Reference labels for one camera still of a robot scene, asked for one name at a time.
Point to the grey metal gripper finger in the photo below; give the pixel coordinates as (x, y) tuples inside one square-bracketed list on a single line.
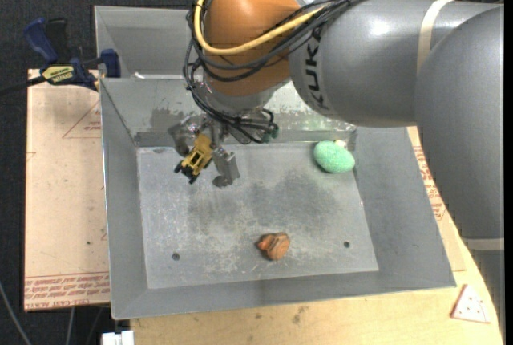
[(179, 139), (227, 167)]

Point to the yellow and black toy vehicle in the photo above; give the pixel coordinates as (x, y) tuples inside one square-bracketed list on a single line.
[(195, 161)]

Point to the grey metal bin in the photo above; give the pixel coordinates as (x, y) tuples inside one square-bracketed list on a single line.
[(256, 215)]

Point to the orange-brown toy animal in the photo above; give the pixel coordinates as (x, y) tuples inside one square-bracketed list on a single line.
[(274, 245)]

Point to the green round sponge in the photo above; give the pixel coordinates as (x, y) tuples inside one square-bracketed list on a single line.
[(333, 157)]

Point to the brown cardboard board, red print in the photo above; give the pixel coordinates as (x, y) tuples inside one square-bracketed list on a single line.
[(64, 191)]

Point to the white triangular pad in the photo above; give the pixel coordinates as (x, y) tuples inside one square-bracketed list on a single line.
[(469, 305)]

